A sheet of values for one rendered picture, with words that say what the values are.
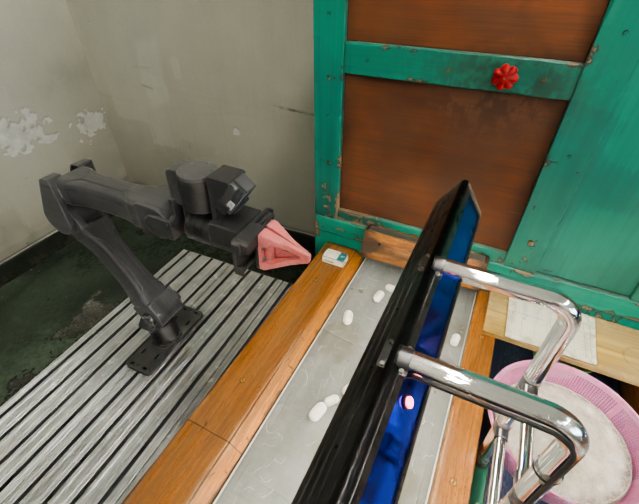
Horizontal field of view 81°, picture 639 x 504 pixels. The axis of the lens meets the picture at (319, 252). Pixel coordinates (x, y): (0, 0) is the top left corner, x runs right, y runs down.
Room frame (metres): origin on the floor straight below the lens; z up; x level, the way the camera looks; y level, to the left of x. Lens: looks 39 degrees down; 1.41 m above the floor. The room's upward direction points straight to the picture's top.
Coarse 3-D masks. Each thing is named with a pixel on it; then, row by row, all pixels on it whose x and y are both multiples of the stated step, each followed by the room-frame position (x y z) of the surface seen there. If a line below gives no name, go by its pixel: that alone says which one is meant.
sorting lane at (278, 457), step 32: (352, 288) 0.68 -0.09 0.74; (384, 288) 0.68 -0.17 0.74; (352, 320) 0.57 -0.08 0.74; (320, 352) 0.49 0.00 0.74; (352, 352) 0.49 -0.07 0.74; (448, 352) 0.49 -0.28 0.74; (288, 384) 0.41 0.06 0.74; (320, 384) 0.41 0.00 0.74; (288, 416) 0.34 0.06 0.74; (256, 448) 0.29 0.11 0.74; (288, 448) 0.29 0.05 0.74; (416, 448) 0.29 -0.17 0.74; (256, 480) 0.24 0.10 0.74; (288, 480) 0.24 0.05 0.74; (416, 480) 0.24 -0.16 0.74
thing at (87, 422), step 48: (192, 288) 0.75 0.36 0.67; (240, 288) 0.75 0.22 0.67; (288, 288) 0.75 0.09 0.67; (96, 336) 0.58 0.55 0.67; (144, 336) 0.58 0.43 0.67; (192, 336) 0.59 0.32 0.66; (240, 336) 0.58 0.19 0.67; (48, 384) 0.45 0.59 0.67; (96, 384) 0.45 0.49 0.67; (144, 384) 0.45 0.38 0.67; (192, 384) 0.46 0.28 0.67; (0, 432) 0.35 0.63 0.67; (48, 432) 0.35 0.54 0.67; (96, 432) 0.35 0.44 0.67; (144, 432) 0.35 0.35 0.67; (0, 480) 0.26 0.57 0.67; (48, 480) 0.26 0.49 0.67; (96, 480) 0.26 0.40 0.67
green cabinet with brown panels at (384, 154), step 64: (320, 0) 0.87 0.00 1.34; (384, 0) 0.82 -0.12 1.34; (448, 0) 0.77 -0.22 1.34; (512, 0) 0.73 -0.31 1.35; (576, 0) 0.69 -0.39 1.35; (320, 64) 0.87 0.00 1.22; (384, 64) 0.80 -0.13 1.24; (448, 64) 0.75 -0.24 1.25; (512, 64) 0.70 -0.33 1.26; (576, 64) 0.66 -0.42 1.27; (320, 128) 0.87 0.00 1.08; (384, 128) 0.81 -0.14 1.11; (448, 128) 0.75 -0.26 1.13; (512, 128) 0.70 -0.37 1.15; (576, 128) 0.64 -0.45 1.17; (320, 192) 0.87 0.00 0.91; (384, 192) 0.80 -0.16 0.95; (512, 192) 0.68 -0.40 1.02; (576, 192) 0.63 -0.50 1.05; (512, 256) 0.65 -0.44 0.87; (576, 256) 0.61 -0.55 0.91
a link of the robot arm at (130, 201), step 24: (72, 168) 0.64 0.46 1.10; (48, 192) 0.57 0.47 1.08; (72, 192) 0.57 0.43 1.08; (96, 192) 0.55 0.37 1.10; (120, 192) 0.54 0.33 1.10; (144, 192) 0.54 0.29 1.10; (168, 192) 0.54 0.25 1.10; (48, 216) 0.59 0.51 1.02; (120, 216) 0.53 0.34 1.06; (144, 216) 0.50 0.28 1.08; (168, 216) 0.49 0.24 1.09
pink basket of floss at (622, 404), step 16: (512, 368) 0.43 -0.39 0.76; (560, 368) 0.43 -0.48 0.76; (576, 384) 0.41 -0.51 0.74; (592, 384) 0.40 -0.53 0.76; (592, 400) 0.38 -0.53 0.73; (608, 400) 0.37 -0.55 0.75; (624, 400) 0.36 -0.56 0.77; (608, 416) 0.35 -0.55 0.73; (624, 416) 0.34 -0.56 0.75; (624, 432) 0.32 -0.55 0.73; (512, 464) 0.26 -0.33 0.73; (544, 496) 0.22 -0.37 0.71; (560, 496) 0.20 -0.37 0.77; (624, 496) 0.22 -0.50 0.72
